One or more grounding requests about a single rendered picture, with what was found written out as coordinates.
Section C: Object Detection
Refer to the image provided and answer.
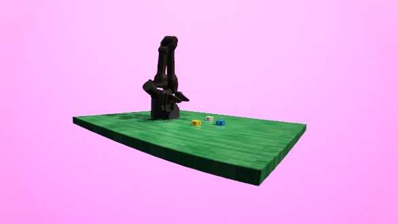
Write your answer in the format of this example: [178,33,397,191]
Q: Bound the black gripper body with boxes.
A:
[157,90,180,105]

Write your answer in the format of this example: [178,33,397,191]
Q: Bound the blue block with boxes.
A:
[216,120,225,126]

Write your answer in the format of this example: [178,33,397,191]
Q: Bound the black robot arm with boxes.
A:
[143,36,178,113]

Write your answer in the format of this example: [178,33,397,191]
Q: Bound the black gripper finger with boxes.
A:
[178,92,189,102]
[165,92,181,105]

